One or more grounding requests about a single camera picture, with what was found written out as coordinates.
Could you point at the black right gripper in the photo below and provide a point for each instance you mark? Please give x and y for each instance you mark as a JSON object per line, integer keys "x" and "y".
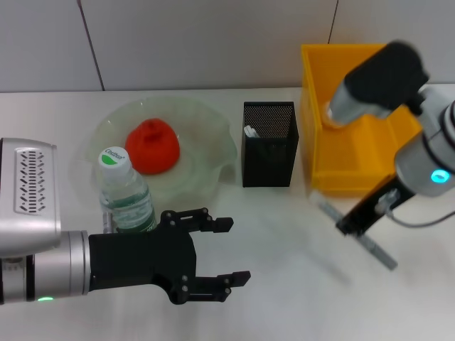
{"x": 380, "y": 202}

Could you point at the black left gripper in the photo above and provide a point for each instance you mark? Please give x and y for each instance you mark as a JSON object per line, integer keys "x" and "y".
{"x": 142, "y": 263}

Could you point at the silver grey pen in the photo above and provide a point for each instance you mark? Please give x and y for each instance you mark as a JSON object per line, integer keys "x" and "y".
{"x": 380, "y": 250}

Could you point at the clear green-label water bottle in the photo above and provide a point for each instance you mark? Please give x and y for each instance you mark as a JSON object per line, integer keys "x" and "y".
{"x": 124, "y": 192}

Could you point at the white paper ball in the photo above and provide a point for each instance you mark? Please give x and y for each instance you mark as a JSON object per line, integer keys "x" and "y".
{"x": 326, "y": 113}

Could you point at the red tomato-shaped object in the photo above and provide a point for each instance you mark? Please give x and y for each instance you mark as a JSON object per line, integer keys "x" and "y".
{"x": 153, "y": 149}

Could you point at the green utility knife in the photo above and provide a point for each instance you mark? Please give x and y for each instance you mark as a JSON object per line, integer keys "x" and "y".
{"x": 251, "y": 131}

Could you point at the black mesh pen holder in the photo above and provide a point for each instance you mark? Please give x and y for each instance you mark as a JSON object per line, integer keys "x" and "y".
{"x": 270, "y": 163}

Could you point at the translucent wavy fruit plate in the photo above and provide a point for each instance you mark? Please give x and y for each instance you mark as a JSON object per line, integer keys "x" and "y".
{"x": 206, "y": 142}

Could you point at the yellow plastic bin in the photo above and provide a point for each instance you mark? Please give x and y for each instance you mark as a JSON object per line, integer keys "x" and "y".
{"x": 355, "y": 156}

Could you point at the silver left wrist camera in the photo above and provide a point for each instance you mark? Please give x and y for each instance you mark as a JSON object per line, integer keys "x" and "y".
{"x": 28, "y": 192}

